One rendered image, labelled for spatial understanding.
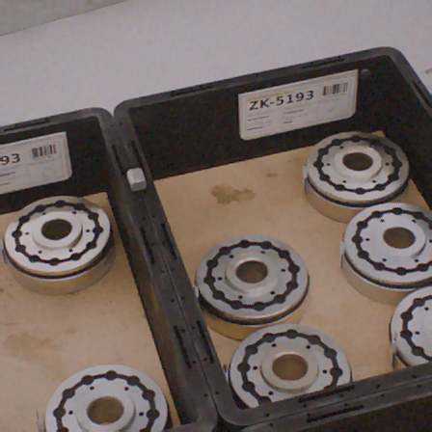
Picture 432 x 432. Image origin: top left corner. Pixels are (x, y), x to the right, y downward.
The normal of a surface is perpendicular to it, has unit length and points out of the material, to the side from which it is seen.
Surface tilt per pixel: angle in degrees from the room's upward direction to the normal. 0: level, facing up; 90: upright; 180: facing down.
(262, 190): 0
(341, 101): 90
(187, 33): 0
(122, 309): 0
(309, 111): 90
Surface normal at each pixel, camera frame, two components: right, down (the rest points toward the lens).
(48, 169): 0.26, 0.65
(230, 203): -0.05, -0.73
